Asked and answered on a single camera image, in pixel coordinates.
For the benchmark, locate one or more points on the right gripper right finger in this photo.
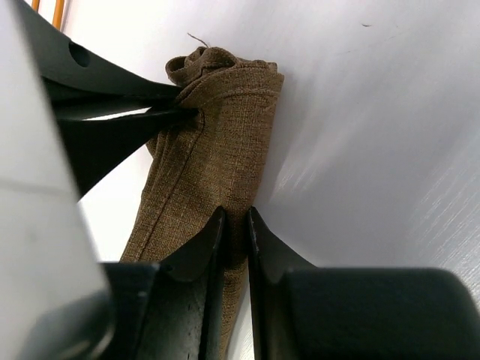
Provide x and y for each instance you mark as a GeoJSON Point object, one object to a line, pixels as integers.
{"type": "Point", "coordinates": [301, 311]}

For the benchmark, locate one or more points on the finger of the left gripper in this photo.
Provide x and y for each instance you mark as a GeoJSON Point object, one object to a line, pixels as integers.
{"type": "Point", "coordinates": [96, 147]}
{"type": "Point", "coordinates": [61, 61]}

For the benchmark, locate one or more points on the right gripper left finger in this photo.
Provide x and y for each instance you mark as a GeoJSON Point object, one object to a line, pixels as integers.
{"type": "Point", "coordinates": [171, 309]}

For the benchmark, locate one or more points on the orange plastic fork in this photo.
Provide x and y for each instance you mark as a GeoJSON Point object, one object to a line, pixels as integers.
{"type": "Point", "coordinates": [58, 14]}

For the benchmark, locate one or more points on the orange plastic knife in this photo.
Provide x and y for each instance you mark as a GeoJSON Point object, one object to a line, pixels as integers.
{"type": "Point", "coordinates": [35, 4]}

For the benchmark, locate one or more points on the brown cloth napkin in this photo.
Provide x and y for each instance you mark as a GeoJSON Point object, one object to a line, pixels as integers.
{"type": "Point", "coordinates": [214, 160]}

